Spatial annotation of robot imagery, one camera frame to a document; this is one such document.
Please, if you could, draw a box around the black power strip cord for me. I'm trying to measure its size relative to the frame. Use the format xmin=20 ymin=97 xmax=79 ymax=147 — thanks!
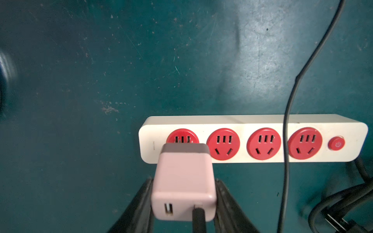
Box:
xmin=307 ymin=157 xmax=373 ymax=233

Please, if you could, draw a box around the white red power strip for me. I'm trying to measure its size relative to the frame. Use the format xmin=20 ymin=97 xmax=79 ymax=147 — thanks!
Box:
xmin=139 ymin=114 xmax=368 ymax=164

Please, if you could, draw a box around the black orange fan cable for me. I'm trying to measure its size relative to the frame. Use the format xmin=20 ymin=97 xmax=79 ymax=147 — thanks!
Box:
xmin=192 ymin=0 xmax=347 ymax=233

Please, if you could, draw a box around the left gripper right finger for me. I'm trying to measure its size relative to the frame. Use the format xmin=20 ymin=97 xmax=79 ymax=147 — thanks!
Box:
xmin=214 ymin=179 xmax=259 ymax=233

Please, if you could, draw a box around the pink USB power adapter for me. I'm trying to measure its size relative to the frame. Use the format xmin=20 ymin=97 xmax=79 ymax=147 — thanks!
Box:
xmin=151 ymin=143 xmax=217 ymax=222

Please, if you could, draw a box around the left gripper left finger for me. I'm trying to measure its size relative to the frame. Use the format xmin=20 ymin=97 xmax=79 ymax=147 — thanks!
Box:
xmin=108 ymin=178 xmax=154 ymax=233

